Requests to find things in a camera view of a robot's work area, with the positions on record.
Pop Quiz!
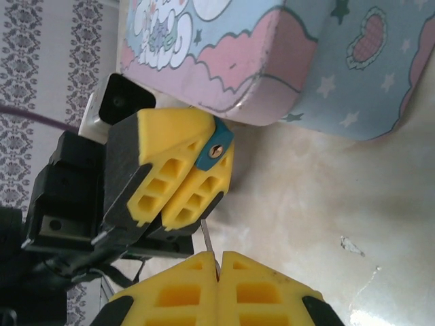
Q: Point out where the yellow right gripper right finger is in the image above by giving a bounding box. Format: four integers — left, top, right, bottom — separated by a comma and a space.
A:
217, 250, 336, 326

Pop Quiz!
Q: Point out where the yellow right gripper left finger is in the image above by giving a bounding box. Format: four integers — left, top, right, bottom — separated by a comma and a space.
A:
88, 251, 220, 326

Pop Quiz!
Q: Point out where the thin metal needle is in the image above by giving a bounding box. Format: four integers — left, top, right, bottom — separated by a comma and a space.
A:
200, 219, 222, 283

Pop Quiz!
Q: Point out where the blue tag with screw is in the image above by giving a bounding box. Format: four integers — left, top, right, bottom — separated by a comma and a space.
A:
194, 117, 235, 170

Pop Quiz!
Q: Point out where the cartoon print pastel box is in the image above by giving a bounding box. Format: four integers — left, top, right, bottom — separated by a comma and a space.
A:
117, 0, 435, 142

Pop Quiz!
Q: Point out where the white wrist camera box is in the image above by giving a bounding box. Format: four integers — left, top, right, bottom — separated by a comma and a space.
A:
78, 73, 158, 137

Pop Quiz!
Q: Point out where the black cable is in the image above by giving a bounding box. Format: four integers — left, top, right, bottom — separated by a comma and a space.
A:
60, 249, 143, 290

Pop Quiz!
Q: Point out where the purple cable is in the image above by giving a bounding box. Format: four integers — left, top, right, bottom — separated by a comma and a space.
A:
0, 104, 81, 132

